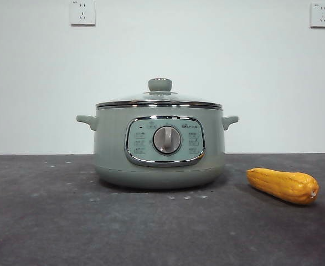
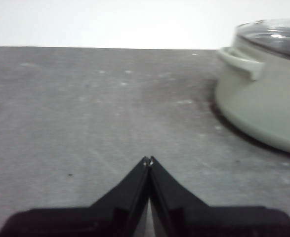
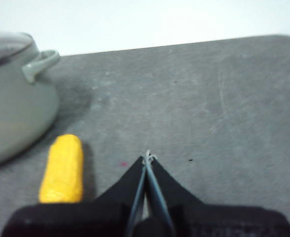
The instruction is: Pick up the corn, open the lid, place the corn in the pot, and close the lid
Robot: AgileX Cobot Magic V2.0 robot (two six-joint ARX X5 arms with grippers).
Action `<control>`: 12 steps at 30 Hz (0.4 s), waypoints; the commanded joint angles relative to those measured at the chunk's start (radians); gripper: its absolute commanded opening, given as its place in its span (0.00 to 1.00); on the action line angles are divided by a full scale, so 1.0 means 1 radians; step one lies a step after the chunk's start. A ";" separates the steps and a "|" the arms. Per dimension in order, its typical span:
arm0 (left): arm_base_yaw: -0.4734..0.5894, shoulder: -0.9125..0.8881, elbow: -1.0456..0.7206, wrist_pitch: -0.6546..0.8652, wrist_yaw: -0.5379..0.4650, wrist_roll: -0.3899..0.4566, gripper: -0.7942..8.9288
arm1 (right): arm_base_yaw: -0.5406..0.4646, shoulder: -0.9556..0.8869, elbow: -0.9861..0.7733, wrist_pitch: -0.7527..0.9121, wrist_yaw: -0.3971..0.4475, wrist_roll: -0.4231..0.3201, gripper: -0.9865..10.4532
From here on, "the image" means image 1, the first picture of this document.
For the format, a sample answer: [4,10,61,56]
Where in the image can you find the pale green electric pot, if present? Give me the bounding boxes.
[76,104,239,190]

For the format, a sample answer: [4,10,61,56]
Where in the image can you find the glass lid with round knob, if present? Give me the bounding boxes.
[95,78,223,107]

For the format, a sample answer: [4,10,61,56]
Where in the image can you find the yellow corn cob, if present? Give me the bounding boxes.
[246,167,320,206]

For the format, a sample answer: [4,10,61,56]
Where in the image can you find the white wall socket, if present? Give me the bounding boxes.
[70,0,96,27]
[309,2,325,29]

